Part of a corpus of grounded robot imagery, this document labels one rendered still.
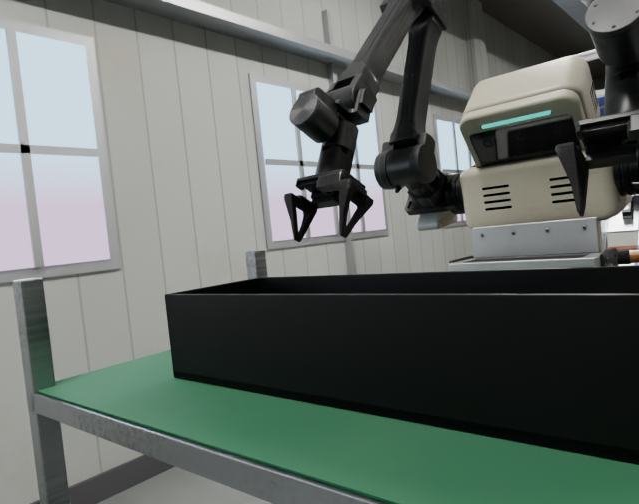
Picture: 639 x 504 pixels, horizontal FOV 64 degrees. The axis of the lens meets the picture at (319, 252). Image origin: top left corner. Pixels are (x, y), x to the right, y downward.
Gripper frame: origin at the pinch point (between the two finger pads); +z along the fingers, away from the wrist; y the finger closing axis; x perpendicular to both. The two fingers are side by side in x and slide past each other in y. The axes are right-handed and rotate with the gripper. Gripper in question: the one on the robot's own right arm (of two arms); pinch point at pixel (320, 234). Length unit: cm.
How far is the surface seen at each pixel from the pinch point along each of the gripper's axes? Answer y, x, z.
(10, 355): -184, 25, 28
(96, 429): -4.3, -24.3, 33.3
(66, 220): -181, 26, -33
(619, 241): -61, 523, -213
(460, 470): 36, -20, 29
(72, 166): -181, 20, -57
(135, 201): -183, 55, -56
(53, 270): -182, 29, -10
